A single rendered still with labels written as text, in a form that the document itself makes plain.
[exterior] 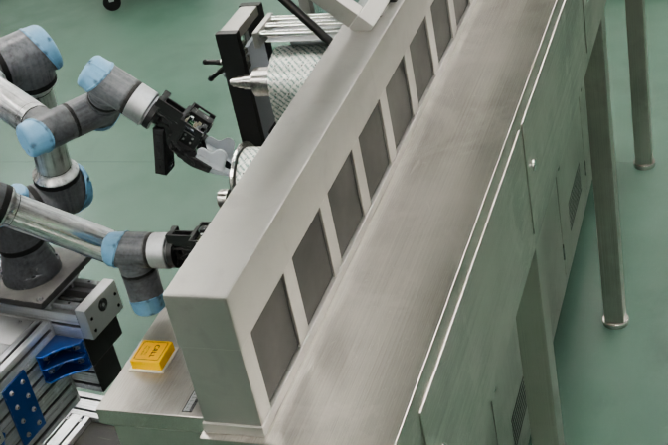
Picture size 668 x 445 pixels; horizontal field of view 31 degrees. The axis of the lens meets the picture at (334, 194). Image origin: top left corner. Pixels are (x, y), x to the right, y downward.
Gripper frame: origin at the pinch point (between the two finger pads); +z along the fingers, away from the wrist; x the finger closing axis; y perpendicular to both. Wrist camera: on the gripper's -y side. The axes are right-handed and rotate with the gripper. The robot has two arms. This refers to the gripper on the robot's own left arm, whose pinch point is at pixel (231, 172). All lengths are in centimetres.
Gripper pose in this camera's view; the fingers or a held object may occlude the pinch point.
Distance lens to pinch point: 246.3
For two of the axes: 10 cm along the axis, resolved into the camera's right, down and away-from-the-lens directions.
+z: 8.4, 5.4, 0.6
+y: 4.6, -6.4, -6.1
